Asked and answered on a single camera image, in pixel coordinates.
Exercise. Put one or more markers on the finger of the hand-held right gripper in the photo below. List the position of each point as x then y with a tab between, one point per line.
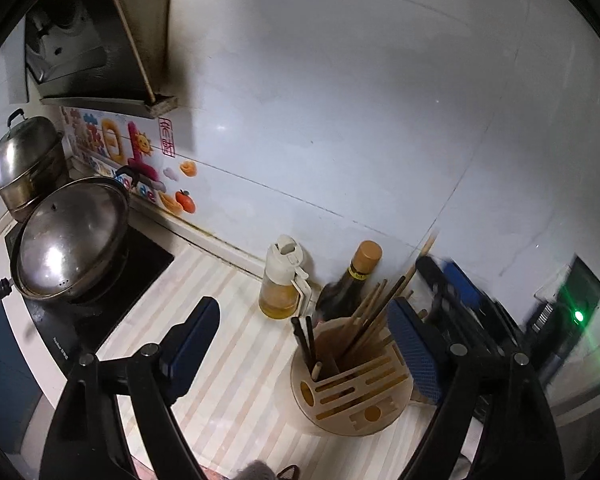
460	300

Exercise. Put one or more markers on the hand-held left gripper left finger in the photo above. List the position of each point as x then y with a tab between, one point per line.
200	335

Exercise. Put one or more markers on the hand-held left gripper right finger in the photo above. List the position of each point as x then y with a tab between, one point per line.
415	350

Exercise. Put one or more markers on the beige utensil holder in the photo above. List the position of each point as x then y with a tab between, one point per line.
350	400

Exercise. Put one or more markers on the bundle of wooden chopsticks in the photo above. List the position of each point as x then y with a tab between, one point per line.
367	315

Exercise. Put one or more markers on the dark soy sauce bottle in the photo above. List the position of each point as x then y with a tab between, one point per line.
350	290

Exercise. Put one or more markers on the black induction cooktop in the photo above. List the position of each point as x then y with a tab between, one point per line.
140	270

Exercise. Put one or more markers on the clear oil bottle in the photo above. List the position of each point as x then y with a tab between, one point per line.
280	285

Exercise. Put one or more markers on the black chopstick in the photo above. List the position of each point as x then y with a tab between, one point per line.
300	340
311	340

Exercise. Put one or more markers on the black wok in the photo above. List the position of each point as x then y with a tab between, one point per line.
115	270

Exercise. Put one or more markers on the steel wok lid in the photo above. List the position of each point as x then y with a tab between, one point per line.
70	240

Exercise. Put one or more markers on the blue cabinet door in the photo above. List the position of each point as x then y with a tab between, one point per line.
5	360

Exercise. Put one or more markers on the steel steamer pot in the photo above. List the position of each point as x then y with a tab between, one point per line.
25	160

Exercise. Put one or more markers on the black range hood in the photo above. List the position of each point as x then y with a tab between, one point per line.
90	45

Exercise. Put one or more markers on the colourful wall sticker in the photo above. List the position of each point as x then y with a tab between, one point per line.
110	140

